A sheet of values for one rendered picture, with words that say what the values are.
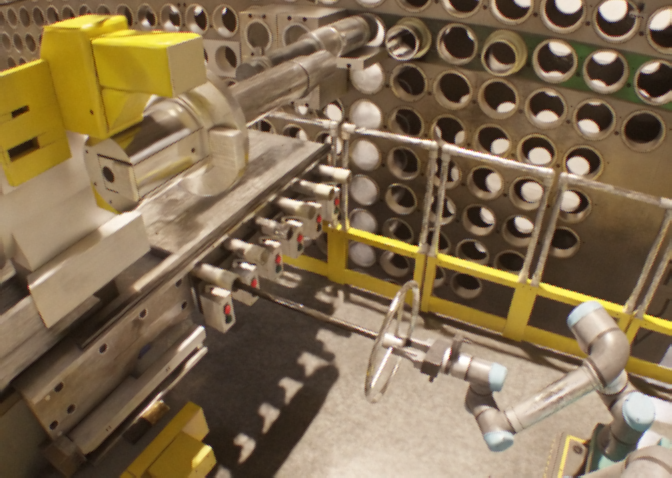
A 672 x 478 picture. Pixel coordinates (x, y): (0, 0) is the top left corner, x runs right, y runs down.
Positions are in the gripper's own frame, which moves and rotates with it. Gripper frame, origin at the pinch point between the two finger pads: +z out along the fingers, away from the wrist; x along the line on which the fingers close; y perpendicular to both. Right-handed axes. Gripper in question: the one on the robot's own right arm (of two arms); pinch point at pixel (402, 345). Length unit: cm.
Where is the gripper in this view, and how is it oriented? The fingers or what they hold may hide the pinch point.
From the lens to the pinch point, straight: 147.7
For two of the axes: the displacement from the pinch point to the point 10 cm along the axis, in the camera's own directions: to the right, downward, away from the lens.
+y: -1.2, 9.3, 3.5
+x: 4.5, -2.6, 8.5
